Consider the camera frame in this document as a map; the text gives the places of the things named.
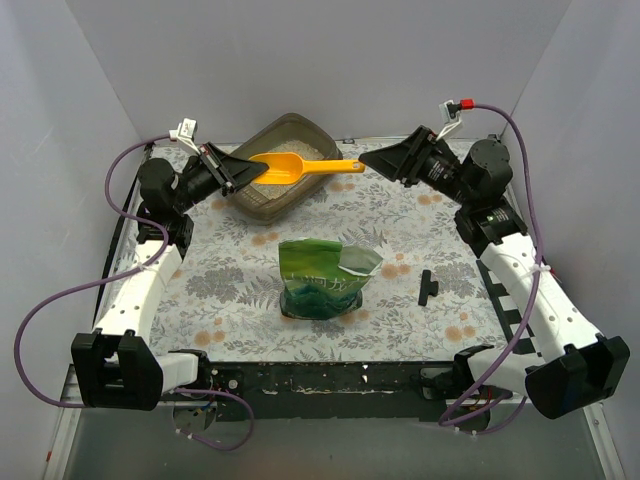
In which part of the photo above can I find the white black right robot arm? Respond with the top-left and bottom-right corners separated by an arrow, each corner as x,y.
359,127 -> 630,419

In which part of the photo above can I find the orange plastic scoop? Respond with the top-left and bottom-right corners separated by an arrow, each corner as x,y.
250,152 -> 366,185

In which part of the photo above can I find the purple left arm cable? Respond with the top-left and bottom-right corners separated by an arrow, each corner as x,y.
13,134 -> 255,453

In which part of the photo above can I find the floral patterned table mat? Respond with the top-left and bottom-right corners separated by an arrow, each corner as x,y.
149,172 -> 506,362

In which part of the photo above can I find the green litter bag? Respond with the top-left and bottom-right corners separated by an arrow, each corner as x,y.
278,238 -> 383,321

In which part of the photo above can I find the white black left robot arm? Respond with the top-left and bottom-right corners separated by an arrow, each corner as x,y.
71,143 -> 268,411

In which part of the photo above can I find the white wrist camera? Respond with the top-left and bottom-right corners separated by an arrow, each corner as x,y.
169,118 -> 202,155
437,98 -> 475,140

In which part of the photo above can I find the small black plastic clip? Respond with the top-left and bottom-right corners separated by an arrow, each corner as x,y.
418,269 -> 439,307

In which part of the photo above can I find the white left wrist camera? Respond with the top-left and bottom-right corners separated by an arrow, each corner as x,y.
169,118 -> 202,155

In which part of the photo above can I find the black white checkerboard plate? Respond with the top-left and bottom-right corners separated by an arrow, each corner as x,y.
476,260 -> 542,358

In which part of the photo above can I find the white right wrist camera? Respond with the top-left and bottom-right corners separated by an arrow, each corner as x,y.
437,98 -> 475,140

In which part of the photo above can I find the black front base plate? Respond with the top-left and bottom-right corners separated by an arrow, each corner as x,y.
210,361 -> 467,422

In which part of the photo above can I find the brown plastic litter box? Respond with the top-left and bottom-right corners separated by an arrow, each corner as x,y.
213,113 -> 344,226

